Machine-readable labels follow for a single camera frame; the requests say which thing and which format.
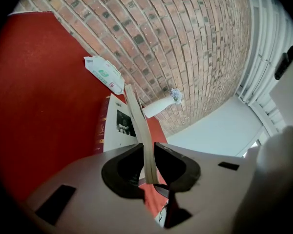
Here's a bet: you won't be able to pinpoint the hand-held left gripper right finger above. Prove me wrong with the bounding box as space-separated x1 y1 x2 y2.
154 142 257 234

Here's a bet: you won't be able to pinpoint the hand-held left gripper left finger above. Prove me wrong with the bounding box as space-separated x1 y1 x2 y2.
21 143 162 234

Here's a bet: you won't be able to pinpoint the dark red gold-crest book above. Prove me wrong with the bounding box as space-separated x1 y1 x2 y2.
94 97 110 156

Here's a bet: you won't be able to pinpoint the white green photo-cover book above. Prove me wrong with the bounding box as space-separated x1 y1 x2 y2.
104 83 162 185

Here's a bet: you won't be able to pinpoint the white vase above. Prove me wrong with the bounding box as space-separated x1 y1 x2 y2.
143 98 179 119

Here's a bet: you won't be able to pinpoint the pale blue flowers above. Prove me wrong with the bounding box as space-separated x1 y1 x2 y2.
170 88 183 104

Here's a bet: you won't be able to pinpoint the black-framed white panel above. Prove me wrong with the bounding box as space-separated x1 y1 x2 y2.
268 44 293 131

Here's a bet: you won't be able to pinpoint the red tablecloth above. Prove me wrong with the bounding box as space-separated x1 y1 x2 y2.
0 11 169 229

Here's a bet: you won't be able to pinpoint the white wet wipes packet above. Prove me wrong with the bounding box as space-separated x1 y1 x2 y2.
84 55 125 95

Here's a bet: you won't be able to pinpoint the window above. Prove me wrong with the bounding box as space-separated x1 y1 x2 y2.
238 0 293 141

